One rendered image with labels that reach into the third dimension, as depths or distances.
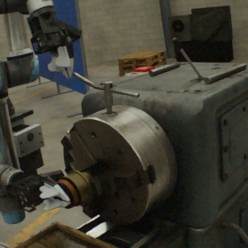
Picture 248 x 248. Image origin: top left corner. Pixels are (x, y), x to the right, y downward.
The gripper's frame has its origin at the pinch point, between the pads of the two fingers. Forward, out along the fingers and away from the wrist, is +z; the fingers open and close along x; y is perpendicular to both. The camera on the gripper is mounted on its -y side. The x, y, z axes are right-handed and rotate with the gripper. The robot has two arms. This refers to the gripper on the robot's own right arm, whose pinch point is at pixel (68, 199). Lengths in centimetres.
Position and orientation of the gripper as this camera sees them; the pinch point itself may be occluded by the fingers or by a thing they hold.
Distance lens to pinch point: 90.9
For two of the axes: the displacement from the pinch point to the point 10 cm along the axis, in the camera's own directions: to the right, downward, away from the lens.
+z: 7.3, 1.0, -6.8
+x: -1.3, -9.5, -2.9
